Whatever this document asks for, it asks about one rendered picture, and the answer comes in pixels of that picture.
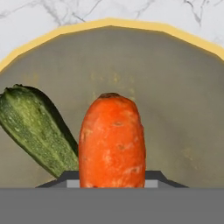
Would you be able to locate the orange carrot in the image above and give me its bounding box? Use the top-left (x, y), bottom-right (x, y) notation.
top-left (78, 92), bottom-right (147, 189)

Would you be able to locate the green zucchini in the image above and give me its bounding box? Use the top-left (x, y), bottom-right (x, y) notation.
top-left (0, 83), bottom-right (80, 179)

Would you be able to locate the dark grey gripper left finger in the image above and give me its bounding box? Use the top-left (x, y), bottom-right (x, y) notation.
top-left (36, 170), bottom-right (81, 189)

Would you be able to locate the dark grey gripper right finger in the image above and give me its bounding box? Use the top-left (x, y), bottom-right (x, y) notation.
top-left (144, 170), bottom-right (189, 189)

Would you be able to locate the yellow-rimmed grey bowl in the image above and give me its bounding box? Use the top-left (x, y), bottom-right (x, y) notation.
top-left (0, 17), bottom-right (224, 189)

